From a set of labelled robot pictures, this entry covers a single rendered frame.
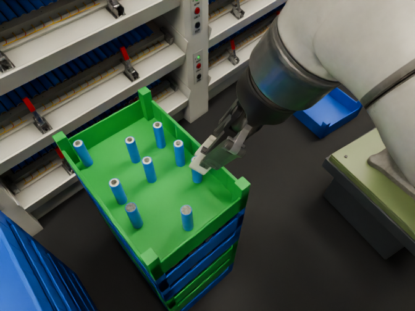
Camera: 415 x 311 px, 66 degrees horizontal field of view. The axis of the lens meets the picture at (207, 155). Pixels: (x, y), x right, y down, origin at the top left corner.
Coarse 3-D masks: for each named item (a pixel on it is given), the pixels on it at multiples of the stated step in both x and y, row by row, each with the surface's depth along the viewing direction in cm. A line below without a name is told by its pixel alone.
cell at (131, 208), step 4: (128, 204) 50; (132, 204) 50; (128, 208) 50; (132, 208) 50; (136, 208) 50; (128, 212) 49; (132, 212) 49; (136, 212) 50; (128, 216) 51; (132, 216) 50; (136, 216) 51; (140, 216) 53; (132, 220) 52; (136, 220) 52; (140, 220) 53; (132, 224) 53; (136, 224) 53; (140, 224) 54; (136, 228) 54
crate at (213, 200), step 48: (144, 96) 63; (96, 144) 65; (144, 144) 65; (192, 144) 61; (96, 192) 59; (144, 192) 59; (192, 192) 59; (240, 192) 51; (144, 240) 54; (192, 240) 49
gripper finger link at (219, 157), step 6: (222, 144) 39; (228, 144) 37; (216, 150) 41; (222, 150) 40; (228, 150) 38; (240, 150) 38; (210, 156) 43; (216, 156) 42; (222, 156) 41; (228, 156) 40; (234, 156) 40; (240, 156) 38; (204, 162) 45; (210, 162) 45; (216, 162) 44; (222, 162) 43; (228, 162) 42; (216, 168) 46
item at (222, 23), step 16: (224, 0) 105; (240, 0) 110; (256, 0) 112; (272, 0) 113; (208, 16) 104; (224, 16) 105; (240, 16) 105; (256, 16) 112; (208, 32) 98; (224, 32) 104; (208, 48) 104
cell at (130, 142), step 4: (128, 136) 58; (132, 136) 58; (128, 140) 58; (132, 140) 58; (128, 144) 58; (132, 144) 58; (128, 148) 59; (132, 148) 59; (136, 148) 60; (128, 152) 60; (132, 152) 60; (136, 152) 60; (132, 156) 61; (136, 156) 61; (132, 160) 62; (136, 160) 62
